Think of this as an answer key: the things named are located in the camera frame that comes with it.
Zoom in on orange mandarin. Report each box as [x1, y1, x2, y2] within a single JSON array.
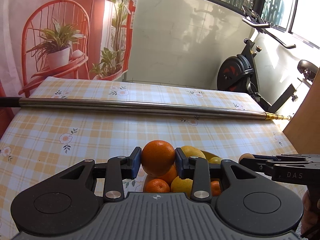
[[210, 180, 221, 197], [141, 140, 175, 177], [158, 164, 178, 186], [144, 178, 170, 193]]

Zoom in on large yellow grapefruit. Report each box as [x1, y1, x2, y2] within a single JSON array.
[[181, 146, 206, 159]]

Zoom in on yellow-green round fruit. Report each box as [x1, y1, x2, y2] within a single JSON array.
[[208, 157, 222, 164]]

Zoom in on small brown kiwi fruit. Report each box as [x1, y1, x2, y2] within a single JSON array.
[[238, 153, 255, 163]]

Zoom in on person's right hand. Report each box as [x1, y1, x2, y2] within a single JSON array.
[[300, 190, 319, 234]]

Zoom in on yellow lemon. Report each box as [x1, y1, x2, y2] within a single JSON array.
[[170, 176, 193, 198]]

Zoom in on beige round plate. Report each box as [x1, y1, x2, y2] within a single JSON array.
[[143, 150, 217, 192]]

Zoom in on brown wooden board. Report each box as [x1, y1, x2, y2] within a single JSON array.
[[283, 74, 320, 154]]

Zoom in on long steel pole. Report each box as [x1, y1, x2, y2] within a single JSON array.
[[1, 97, 292, 120]]

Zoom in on plaid floral tablecloth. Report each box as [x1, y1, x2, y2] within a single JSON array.
[[1, 77, 295, 239]]

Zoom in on black exercise bike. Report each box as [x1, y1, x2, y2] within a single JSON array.
[[217, 5, 319, 115]]

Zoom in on red printed backdrop curtain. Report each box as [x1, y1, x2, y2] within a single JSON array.
[[0, 0, 141, 140]]

